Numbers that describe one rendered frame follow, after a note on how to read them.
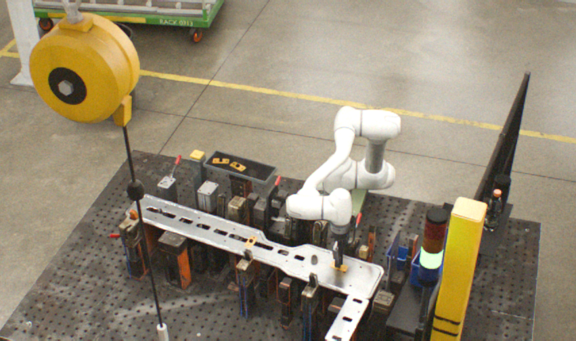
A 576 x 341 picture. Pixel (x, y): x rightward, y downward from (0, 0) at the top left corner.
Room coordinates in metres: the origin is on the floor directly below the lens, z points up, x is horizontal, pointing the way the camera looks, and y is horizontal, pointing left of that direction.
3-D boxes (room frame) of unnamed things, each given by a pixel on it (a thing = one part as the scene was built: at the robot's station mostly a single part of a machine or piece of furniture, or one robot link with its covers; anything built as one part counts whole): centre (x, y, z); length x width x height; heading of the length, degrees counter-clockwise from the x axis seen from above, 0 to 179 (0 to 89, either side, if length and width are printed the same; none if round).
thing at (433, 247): (1.73, -0.45, 1.96); 0.07 x 0.07 x 0.06
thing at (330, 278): (2.76, 0.21, 1.00); 1.38 x 0.22 x 0.02; 64
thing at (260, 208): (2.95, 0.13, 0.89); 0.13 x 0.11 x 0.38; 154
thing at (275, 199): (2.89, 0.01, 0.94); 0.18 x 0.13 x 0.49; 64
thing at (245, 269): (2.57, 0.21, 0.87); 0.12 x 0.09 x 0.35; 154
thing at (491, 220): (2.35, -0.85, 1.53); 0.06 x 0.06 x 0.20
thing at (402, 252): (2.87, -0.57, 0.74); 0.11 x 0.10 x 0.09; 64
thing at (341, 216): (2.55, -0.22, 1.40); 0.13 x 0.11 x 0.16; 84
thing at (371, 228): (2.64, -0.39, 0.95); 0.03 x 0.01 x 0.50; 64
